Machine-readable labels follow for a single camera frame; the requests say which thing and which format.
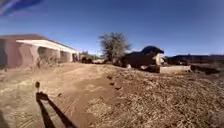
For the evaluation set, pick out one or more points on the dark mound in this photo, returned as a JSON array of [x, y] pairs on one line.
[[141, 57]]

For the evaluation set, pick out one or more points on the low concrete wall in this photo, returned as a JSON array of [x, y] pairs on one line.
[[174, 69]]

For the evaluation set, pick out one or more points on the red-brown dirt track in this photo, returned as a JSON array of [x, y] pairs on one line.
[[87, 96]]

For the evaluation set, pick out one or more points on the dry straw-covered ground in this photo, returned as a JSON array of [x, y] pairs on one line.
[[160, 100]]

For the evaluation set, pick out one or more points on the low building with white roof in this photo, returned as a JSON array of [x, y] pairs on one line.
[[30, 50]]

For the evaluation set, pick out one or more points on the bare-branched tree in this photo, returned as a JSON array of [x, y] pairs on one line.
[[114, 46]]

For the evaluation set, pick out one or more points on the pale dry ground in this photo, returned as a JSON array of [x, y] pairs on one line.
[[20, 90]]

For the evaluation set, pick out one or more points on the distant row of dark trees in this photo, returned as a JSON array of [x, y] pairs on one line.
[[200, 59]]

